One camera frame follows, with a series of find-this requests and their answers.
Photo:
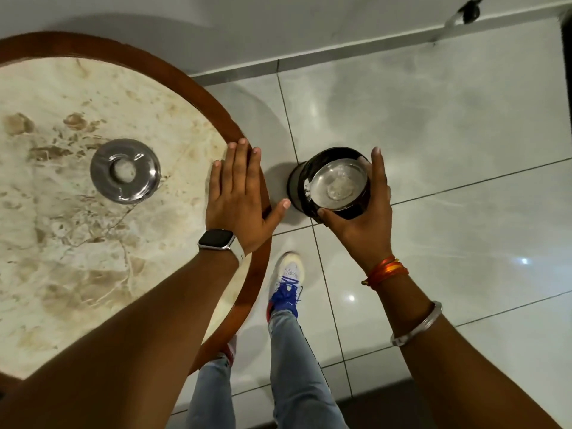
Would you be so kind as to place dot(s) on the person's right thumb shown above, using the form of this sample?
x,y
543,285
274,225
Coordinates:
x,y
337,215

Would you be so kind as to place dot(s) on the person's left little finger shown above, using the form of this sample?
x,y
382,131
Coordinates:
x,y
215,176

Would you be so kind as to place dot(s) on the light blue jeans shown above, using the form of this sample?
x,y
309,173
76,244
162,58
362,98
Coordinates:
x,y
292,375

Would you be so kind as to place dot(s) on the black wall door stopper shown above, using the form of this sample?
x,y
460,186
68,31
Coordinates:
x,y
467,11

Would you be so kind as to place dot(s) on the person's right hand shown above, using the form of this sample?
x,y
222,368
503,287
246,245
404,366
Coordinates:
x,y
366,236

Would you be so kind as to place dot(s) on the dark door edge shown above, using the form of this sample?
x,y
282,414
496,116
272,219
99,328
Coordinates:
x,y
566,75

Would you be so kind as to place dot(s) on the person's left hand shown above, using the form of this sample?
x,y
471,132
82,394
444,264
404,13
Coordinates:
x,y
237,205

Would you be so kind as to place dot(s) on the person's right forearm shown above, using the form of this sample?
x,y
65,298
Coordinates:
x,y
447,361

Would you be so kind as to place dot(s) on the round marble table wooden rim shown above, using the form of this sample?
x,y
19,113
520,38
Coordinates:
x,y
44,245

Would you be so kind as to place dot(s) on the silver metal ashtray bowl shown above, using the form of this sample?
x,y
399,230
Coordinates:
x,y
337,185

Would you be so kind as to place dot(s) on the white and blue sneaker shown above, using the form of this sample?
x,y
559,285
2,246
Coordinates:
x,y
286,281

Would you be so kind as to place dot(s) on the white and red sneaker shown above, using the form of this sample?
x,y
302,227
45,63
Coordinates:
x,y
229,350

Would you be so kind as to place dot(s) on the silver metal bangle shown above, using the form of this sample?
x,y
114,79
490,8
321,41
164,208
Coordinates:
x,y
418,326

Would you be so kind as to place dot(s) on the person's left forearm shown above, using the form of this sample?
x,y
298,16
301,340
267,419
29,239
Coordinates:
x,y
134,344

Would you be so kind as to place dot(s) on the orange thread wristband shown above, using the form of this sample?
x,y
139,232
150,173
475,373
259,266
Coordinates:
x,y
385,270

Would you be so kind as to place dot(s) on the person's left thumb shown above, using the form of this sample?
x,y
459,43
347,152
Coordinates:
x,y
275,214

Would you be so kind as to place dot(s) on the black cylindrical waste bin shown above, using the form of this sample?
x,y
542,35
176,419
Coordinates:
x,y
297,187

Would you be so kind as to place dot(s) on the person's left middle finger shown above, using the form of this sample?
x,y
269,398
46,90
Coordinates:
x,y
241,160

